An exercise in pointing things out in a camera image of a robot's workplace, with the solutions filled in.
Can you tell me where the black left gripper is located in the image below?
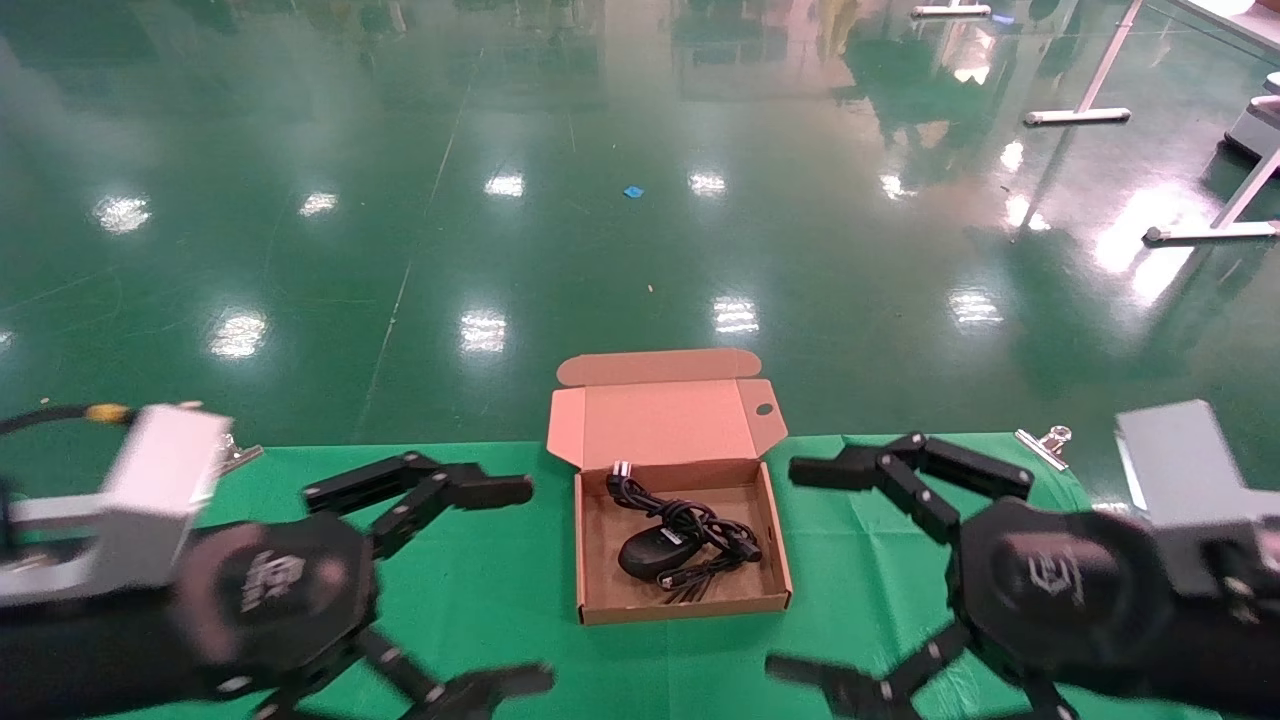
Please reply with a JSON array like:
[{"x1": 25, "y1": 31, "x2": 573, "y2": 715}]
[{"x1": 180, "y1": 452, "x2": 557, "y2": 720}]

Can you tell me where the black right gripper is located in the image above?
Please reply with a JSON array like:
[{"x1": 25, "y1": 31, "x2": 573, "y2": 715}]
[{"x1": 765, "y1": 432, "x2": 1173, "y2": 720}]

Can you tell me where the thick black power cable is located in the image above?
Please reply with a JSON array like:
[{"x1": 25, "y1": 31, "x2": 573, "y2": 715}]
[{"x1": 606, "y1": 461, "x2": 764, "y2": 563}]

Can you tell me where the open brown cardboard box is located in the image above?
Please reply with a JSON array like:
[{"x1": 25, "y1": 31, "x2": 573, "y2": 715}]
[{"x1": 546, "y1": 348, "x2": 794, "y2": 626}]

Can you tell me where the green table cloth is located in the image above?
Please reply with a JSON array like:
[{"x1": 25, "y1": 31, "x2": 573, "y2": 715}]
[{"x1": 100, "y1": 432, "x2": 1201, "y2": 720}]

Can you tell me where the metal binder clip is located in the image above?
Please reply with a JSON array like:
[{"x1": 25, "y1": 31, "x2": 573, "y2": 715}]
[
  {"x1": 1014, "y1": 426, "x2": 1073, "y2": 471},
  {"x1": 215, "y1": 432, "x2": 266, "y2": 476}
]

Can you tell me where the grey machine base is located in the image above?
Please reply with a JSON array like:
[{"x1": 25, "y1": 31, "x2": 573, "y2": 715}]
[{"x1": 1222, "y1": 72, "x2": 1280, "y2": 166}]

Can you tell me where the white table top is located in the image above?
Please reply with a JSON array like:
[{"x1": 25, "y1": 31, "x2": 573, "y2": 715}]
[{"x1": 1165, "y1": 0, "x2": 1280, "y2": 51}]

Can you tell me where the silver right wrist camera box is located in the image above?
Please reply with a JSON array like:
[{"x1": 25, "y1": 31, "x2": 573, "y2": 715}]
[{"x1": 1115, "y1": 400, "x2": 1280, "y2": 601}]

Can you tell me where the black cable with yellow tag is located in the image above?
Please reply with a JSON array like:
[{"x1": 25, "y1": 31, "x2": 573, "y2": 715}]
[{"x1": 0, "y1": 403, "x2": 136, "y2": 438}]

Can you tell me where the white table leg frame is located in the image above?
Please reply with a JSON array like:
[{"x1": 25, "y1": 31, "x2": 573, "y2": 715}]
[
  {"x1": 1143, "y1": 150, "x2": 1280, "y2": 247},
  {"x1": 1025, "y1": 0, "x2": 1146, "y2": 128}
]

